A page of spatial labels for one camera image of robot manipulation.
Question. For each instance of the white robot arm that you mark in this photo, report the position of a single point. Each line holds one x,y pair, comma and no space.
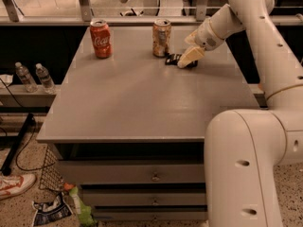
242,147

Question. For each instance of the grey drawer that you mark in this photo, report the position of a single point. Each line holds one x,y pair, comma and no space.
97,172
150,213
143,197

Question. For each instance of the black metal stand leg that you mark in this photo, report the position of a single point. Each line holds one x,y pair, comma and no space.
5,167

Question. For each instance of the clear water bottle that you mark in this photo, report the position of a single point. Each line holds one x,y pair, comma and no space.
24,75
45,79

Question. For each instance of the middle grey drawer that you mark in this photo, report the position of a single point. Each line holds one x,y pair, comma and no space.
143,197

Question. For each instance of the top grey drawer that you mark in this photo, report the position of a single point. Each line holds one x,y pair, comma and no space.
97,172

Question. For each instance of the right clear water bottle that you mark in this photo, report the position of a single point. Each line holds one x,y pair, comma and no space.
45,79

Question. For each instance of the grey drawer cabinet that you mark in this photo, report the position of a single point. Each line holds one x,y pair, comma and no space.
132,108

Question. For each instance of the black chip bag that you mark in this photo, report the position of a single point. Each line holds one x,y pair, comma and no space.
47,212

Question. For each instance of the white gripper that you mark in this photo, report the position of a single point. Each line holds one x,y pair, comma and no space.
205,34

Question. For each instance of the red coca-cola can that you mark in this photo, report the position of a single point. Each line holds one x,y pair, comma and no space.
101,39

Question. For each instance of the bottom grey drawer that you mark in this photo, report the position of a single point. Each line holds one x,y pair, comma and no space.
150,213

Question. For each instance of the wire mesh rack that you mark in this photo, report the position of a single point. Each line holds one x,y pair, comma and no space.
51,179

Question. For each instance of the left clear water bottle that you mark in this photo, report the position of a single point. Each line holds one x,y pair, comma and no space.
24,75

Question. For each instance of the black rxbar chocolate bar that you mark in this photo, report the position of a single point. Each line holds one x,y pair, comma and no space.
174,59

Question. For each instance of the green spray bottle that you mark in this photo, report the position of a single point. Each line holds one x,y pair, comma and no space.
84,212

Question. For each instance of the orange soda can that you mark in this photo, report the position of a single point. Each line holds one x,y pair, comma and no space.
160,37

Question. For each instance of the white orange sneaker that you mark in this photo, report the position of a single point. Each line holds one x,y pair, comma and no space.
11,186

